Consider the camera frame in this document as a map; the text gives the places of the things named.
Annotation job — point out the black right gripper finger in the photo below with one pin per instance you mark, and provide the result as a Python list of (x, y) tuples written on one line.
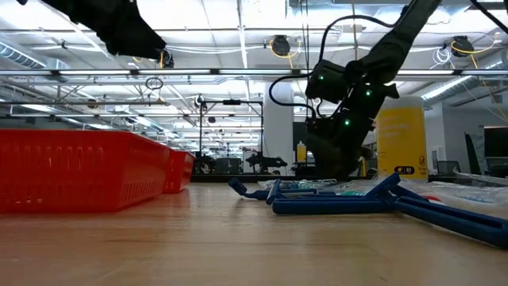
[(345, 159), (315, 153)]

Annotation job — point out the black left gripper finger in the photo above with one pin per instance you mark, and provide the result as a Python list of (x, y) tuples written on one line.
[(131, 49), (143, 33)]

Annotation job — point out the clear plastic toiletry packet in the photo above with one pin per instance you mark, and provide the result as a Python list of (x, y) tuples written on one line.
[(313, 182), (369, 183), (480, 178)]

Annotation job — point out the teal white toothbrush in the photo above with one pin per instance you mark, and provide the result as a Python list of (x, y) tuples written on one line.
[(353, 193)]

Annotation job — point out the white red toiletry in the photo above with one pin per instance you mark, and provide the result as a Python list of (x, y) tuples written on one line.
[(468, 204)]

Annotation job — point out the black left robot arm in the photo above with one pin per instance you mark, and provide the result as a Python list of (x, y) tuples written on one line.
[(21, 2)]

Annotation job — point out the black background robot arm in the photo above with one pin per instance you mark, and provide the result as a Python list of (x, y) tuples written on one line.
[(204, 165), (264, 162)]

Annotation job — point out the small distant yellow canister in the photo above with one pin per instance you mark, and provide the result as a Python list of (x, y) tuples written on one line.
[(301, 153)]

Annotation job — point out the black background cabinet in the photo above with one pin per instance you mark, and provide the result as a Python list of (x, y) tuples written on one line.
[(297, 133)]

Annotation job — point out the white building column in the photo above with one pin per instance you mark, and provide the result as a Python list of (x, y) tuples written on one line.
[(278, 151)]

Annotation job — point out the yellow disinfecting wipes canister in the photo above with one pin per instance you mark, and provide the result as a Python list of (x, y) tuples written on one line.
[(405, 135)]

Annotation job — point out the small black ceiling reel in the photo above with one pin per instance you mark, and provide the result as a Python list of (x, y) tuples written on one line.
[(199, 101)]

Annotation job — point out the long overhead light bar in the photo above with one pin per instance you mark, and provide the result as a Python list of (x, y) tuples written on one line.
[(238, 72)]

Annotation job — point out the black mesh bin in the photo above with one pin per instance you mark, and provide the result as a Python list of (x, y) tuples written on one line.
[(448, 167)]

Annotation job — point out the small red plastic basket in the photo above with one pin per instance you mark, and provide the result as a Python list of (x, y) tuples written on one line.
[(180, 171)]

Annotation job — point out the large red plastic basket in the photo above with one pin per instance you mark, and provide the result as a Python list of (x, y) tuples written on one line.
[(79, 171)]

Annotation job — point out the dark computer monitor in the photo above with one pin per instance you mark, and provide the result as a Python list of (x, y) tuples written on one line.
[(496, 143)]

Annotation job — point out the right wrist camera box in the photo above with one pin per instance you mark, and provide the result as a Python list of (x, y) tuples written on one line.
[(325, 83)]

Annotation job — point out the silver ceiling air duct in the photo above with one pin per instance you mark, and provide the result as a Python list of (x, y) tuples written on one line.
[(20, 55)]

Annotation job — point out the black table edge rail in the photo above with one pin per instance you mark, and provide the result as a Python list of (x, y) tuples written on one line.
[(222, 178)]

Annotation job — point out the black background frame rig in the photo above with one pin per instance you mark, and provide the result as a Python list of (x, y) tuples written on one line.
[(232, 102)]

